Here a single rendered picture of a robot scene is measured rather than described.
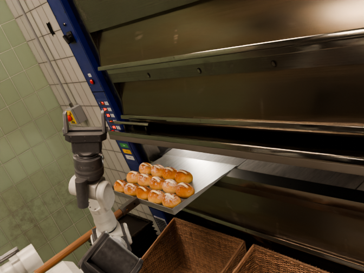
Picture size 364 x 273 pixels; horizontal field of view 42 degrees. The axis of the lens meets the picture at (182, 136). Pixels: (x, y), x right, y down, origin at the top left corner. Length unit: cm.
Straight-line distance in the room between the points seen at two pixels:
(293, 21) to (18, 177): 223
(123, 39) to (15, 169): 136
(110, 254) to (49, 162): 188
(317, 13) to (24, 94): 221
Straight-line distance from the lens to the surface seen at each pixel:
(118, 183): 222
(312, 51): 133
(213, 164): 209
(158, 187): 206
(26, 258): 134
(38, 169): 317
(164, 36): 180
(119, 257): 137
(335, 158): 126
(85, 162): 140
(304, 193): 167
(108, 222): 160
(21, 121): 311
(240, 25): 147
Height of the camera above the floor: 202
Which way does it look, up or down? 19 degrees down
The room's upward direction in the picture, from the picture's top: 24 degrees counter-clockwise
